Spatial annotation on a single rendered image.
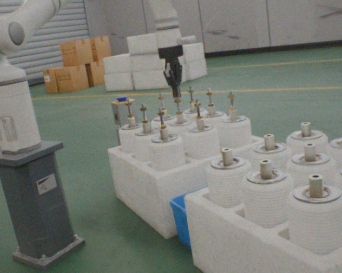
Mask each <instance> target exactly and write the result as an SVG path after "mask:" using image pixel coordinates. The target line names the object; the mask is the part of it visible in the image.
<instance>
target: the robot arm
mask: <svg viewBox="0 0 342 273"><path fill-rule="evenodd" d="M71 1H72V0H21V7H20V8H19V9H17V10H15V11H14V12H12V13H11V14H8V15H5V16H0V146H1V150H2V154H8V155H18V154H22V153H26V152H30V151H33V150H36V149H38V148H40V147H41V146H42V142H41V137H40V133H39V130H38V124H37V120H36V116H35V111H34V108H33V106H32V104H33V103H32V100H31V96H30V92H29V87H28V82H27V77H26V74H25V71H24V70H23V69H20V68H17V67H14V66H12V65H11V64H10V63H9V62H8V60H7V57H6V55H12V54H15V53H17V52H19V51H21V50H22V48H23V47H24V46H25V45H26V44H27V42H28V41H29V40H30V39H31V37H32V36H33V35H34V33H35V32H36V31H37V30H38V29H40V28H41V27H42V26H43V25H44V24H46V22H47V21H49V20H50V19H52V18H53V17H54V16H55V15H56V14H57V13H58V12H59V11H60V10H61V9H62V8H63V7H64V6H66V5H67V4H68V3H70V2H71ZM148 1H149V5H150V8H151V10H152V13H153V15H154V23H155V27H156V30H157V31H156V40H157V47H158V52H159V59H162V60H163V59H165V71H163V74H164V77H165V79H166V81H167V83H168V85H169V86H171V87H172V96H173V99H174V100H176V99H179V98H180V97H181V91H180V86H179V85H180V84H181V82H182V65H180V62H179V58H178V57H180V56H182V55H183V48H182V45H183V44H190V43H194V42H196V37H195V36H190V37H181V33H180V29H179V21H178V16H177V12H176V11H175V9H173V8H172V4H171V1H170V0H148Z"/></svg>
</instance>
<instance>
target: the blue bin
mask: <svg viewBox="0 0 342 273"><path fill-rule="evenodd" d="M206 187H208V186H206ZM206 187H202V188H199V189H197V190H200V189H204V188H206ZM197 190H194V191H190V192H188V193H186V194H183V195H180V196H178V197H174V198H172V199H171V200H170V201H169V202H170V206H171V207H172V210H173V215H174V220H175V223H176V228H177V234H178V237H179V242H180V243H181V244H182V245H183V246H185V247H186V248H188V249H189V250H190V251H192V248H191V243H190V236H189V228H188V221H187V213H186V206H185V201H184V197H185V196H186V195H187V194H190V193H192V192H195V191H197Z"/></svg>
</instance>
